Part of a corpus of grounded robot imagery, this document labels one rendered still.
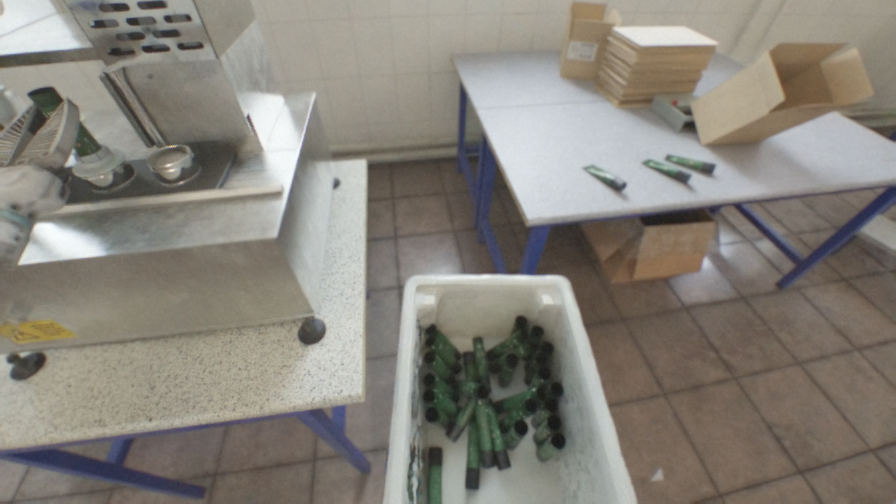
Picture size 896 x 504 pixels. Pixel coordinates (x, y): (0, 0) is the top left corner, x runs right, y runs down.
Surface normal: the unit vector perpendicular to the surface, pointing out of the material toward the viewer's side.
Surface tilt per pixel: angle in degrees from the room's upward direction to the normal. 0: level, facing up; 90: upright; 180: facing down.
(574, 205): 0
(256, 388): 0
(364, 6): 90
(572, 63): 90
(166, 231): 0
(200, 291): 90
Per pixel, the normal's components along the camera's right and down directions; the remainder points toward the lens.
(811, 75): -0.99, 0.11
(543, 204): 0.01, -0.70
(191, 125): 0.16, 0.70
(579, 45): -0.22, 0.69
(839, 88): -0.91, 0.05
